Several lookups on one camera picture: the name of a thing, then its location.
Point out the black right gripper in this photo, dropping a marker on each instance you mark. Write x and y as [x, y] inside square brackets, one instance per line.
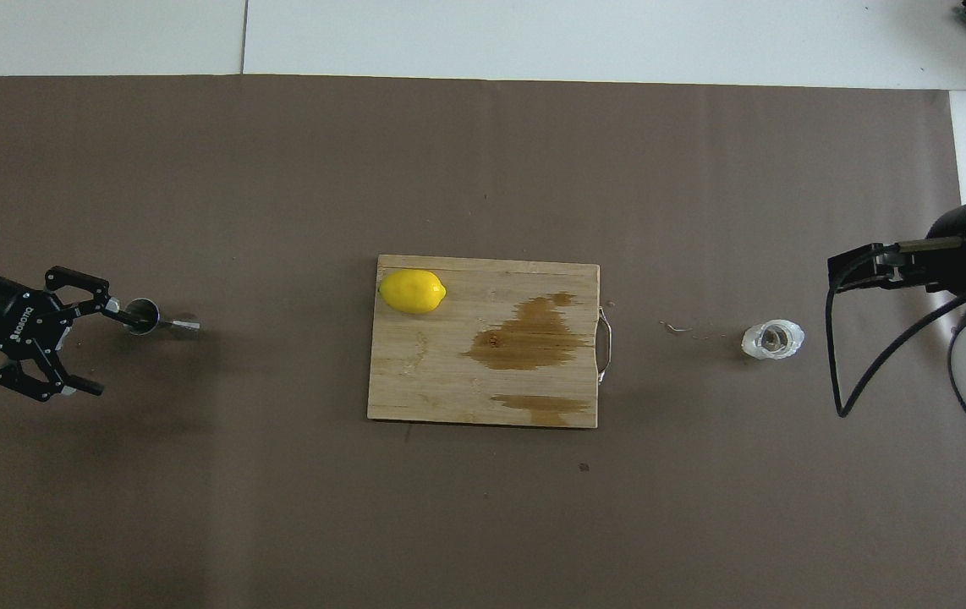
[952, 271]

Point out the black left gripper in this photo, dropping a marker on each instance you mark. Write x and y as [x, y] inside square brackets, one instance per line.
[1, 317]

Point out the steel double jigger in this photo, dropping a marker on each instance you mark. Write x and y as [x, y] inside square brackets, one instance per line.
[178, 322]

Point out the brown paper table mat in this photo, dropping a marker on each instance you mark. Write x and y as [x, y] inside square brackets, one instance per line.
[280, 507]

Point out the yellow lemon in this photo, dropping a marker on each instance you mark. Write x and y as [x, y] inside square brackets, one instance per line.
[412, 292]

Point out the wooden cutting board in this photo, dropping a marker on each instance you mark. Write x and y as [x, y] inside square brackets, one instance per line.
[449, 372]

